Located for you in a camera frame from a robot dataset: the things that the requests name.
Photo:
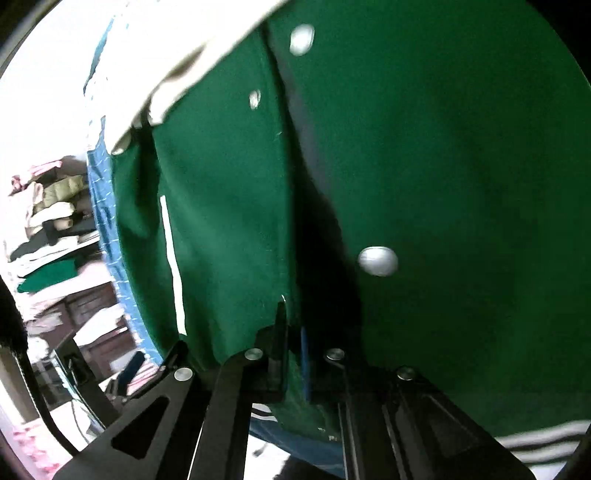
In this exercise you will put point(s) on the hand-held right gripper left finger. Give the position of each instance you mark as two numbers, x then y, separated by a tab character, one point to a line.
280	353

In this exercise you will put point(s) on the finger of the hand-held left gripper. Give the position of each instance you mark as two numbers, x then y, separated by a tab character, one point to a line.
90	387
134	369

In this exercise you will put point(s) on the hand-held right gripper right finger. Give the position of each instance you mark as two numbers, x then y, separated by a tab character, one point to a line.
305	369

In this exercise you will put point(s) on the green jacket with white stripes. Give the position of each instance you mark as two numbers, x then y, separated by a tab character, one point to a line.
231	207

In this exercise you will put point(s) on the brown wooden cabinet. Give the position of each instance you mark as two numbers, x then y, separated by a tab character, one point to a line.
99	300

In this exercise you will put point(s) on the pink floral cloth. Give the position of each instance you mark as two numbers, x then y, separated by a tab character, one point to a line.
30	445

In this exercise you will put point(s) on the green folded cloth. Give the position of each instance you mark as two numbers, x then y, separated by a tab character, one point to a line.
46	279

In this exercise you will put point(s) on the blue striped plaid blanket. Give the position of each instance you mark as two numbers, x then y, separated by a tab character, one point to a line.
104	207

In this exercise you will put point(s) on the olive puffer jacket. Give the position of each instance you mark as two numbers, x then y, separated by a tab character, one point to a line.
62	191

